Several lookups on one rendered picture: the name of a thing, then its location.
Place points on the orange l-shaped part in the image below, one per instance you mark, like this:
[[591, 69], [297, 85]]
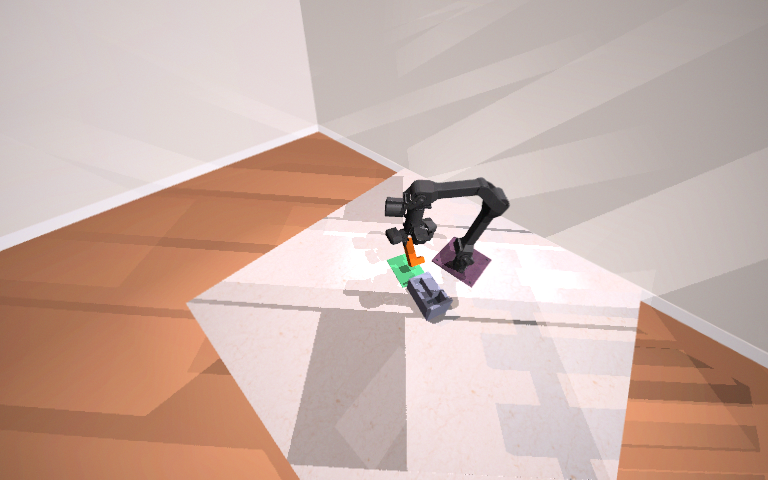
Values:
[[412, 259]]

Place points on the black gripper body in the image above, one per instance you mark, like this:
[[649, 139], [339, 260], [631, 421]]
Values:
[[395, 237]]

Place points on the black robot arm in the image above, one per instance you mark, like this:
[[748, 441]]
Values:
[[424, 192]]

